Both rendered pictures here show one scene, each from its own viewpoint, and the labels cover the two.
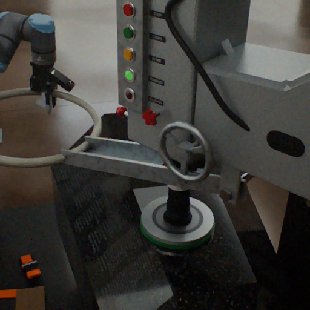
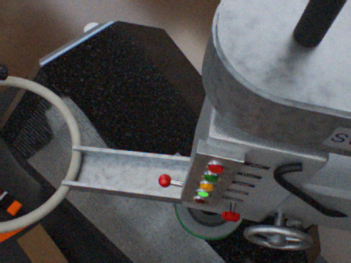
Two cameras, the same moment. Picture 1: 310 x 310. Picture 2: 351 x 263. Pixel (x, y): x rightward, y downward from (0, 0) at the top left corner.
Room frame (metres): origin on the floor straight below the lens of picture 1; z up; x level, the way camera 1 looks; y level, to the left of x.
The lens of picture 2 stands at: (0.93, 0.30, 2.18)
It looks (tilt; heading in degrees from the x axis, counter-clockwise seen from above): 65 degrees down; 321
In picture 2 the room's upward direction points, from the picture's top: 12 degrees clockwise
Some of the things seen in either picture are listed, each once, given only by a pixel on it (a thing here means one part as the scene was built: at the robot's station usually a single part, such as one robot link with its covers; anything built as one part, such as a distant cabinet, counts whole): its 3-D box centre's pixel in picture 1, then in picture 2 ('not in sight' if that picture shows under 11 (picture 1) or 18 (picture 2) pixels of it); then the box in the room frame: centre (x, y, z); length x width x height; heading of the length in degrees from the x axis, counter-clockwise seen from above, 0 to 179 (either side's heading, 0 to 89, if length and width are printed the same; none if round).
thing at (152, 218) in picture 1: (177, 218); (210, 203); (1.15, -0.07, 0.84); 0.21 x 0.21 x 0.01
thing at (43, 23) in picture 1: (42, 33); not in sight; (1.78, 0.42, 1.18); 0.10 x 0.09 x 0.12; 68
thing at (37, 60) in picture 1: (43, 56); not in sight; (1.78, 0.42, 1.09); 0.10 x 0.09 x 0.05; 171
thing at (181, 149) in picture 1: (194, 146); (279, 222); (0.99, -0.09, 1.20); 0.15 x 0.10 x 0.15; 51
